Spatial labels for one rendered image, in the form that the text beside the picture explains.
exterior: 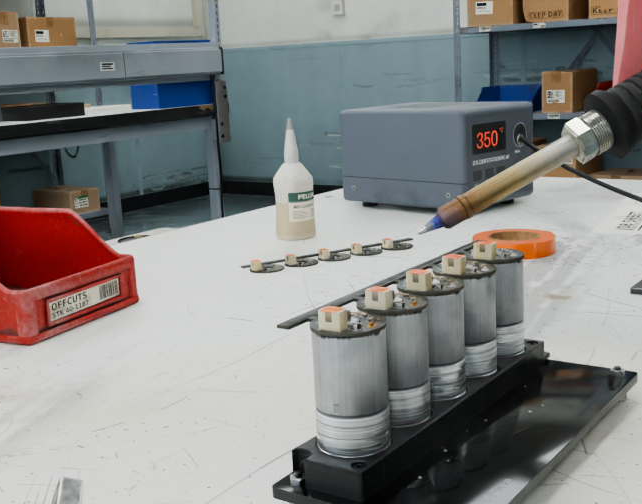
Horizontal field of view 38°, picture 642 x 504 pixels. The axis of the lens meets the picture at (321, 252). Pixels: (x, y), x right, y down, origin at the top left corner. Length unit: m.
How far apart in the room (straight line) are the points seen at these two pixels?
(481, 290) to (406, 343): 0.06
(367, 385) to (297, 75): 5.90
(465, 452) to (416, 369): 0.03
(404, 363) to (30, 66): 2.77
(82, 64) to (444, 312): 2.87
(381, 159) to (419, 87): 4.79
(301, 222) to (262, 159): 5.66
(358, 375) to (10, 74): 2.74
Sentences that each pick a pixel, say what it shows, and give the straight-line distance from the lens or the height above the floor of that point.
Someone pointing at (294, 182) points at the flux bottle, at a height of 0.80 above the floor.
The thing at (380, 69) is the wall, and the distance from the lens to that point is 5.82.
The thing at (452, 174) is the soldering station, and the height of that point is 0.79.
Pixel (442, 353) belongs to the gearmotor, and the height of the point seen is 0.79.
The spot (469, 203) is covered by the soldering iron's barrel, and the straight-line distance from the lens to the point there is 0.32.
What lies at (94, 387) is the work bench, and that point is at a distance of 0.46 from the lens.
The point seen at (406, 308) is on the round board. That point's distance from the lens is 0.32.
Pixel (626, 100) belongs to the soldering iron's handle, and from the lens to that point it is 0.33.
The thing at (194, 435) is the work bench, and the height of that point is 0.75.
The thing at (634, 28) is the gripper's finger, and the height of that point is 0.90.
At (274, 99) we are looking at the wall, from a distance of 6.31.
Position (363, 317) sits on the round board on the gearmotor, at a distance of 0.31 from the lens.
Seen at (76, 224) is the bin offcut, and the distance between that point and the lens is 0.63.
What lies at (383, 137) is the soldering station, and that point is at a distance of 0.89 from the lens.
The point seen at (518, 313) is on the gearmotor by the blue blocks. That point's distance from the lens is 0.40.
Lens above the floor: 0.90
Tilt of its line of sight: 12 degrees down
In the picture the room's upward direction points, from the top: 3 degrees counter-clockwise
